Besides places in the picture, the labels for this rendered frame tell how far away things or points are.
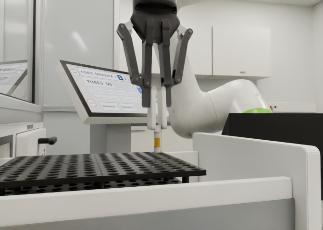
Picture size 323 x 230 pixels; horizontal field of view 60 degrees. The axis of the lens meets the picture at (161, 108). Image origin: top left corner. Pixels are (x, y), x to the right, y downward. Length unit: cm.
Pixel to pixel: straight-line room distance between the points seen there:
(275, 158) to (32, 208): 25
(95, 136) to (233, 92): 71
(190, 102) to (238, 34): 346
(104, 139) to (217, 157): 87
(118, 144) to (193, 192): 106
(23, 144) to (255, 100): 59
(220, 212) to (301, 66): 489
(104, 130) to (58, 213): 104
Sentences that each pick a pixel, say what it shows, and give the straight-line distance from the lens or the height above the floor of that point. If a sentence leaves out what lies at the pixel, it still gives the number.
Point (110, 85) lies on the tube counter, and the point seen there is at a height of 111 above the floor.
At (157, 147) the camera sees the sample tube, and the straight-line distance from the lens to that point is 46.
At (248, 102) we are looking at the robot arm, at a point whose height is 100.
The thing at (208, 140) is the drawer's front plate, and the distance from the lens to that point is 49.
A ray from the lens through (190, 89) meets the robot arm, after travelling 85.
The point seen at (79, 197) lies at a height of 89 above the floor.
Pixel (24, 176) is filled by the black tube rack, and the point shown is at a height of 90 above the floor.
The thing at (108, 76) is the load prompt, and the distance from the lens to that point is 135.
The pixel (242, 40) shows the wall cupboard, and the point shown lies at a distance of 426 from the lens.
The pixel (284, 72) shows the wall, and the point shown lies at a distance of 494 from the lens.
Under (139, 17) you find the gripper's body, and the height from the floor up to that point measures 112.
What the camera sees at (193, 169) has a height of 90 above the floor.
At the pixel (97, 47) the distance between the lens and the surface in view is 210.
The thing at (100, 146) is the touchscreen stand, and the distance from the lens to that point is 130.
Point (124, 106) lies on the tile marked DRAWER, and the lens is 124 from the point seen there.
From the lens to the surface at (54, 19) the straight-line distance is 219.
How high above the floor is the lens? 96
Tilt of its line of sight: 2 degrees up
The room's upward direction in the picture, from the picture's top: straight up
